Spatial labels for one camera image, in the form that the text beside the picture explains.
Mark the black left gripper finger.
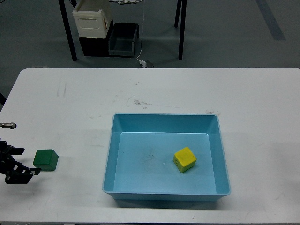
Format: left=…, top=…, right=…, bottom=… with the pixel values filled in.
left=0, top=141, right=25, bottom=162
left=0, top=156, right=42, bottom=184

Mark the green wooden block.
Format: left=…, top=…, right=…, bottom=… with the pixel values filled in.
left=33, top=149, right=59, bottom=171

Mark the yellow wooden block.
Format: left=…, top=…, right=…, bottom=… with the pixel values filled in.
left=173, top=147, right=197, bottom=173

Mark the black box under crate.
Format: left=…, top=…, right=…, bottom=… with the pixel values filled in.
left=79, top=25, right=113, bottom=57

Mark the blue plastic tray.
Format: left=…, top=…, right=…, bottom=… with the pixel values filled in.
left=103, top=113, right=231, bottom=202

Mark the cream plastic crate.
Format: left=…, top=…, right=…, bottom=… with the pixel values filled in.
left=72, top=0, right=112, bottom=39

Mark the black table leg left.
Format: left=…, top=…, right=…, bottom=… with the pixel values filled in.
left=58, top=0, right=77, bottom=61

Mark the black table leg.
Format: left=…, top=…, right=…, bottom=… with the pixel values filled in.
left=174, top=0, right=187, bottom=60
left=58, top=0, right=77, bottom=61

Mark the dark grey storage bin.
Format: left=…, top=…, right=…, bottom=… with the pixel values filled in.
left=108, top=22, right=139, bottom=58

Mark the white power adapter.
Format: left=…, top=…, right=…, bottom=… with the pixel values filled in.
left=139, top=60, right=147, bottom=68

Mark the black table leg right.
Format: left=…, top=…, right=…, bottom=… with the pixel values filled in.
left=174, top=0, right=187, bottom=60

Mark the white hanging cable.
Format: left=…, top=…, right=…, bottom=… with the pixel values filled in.
left=136, top=0, right=145, bottom=62

